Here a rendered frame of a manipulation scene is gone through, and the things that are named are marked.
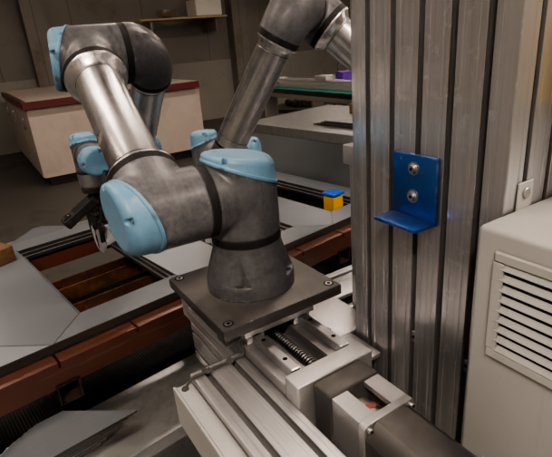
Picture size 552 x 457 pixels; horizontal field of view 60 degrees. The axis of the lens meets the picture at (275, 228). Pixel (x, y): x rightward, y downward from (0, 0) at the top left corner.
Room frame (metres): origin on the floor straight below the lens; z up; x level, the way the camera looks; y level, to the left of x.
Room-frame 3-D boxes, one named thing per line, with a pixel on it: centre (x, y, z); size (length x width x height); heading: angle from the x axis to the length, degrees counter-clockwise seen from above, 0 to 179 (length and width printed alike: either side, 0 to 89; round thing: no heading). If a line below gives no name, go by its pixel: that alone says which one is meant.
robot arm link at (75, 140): (1.36, 0.52, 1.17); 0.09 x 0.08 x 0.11; 27
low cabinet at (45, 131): (7.10, 2.41, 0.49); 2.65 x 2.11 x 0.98; 31
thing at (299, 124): (2.08, -0.53, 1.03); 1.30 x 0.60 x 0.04; 39
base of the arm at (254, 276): (0.75, 0.05, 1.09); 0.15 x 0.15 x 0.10
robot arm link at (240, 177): (0.74, 0.06, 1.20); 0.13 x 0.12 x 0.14; 117
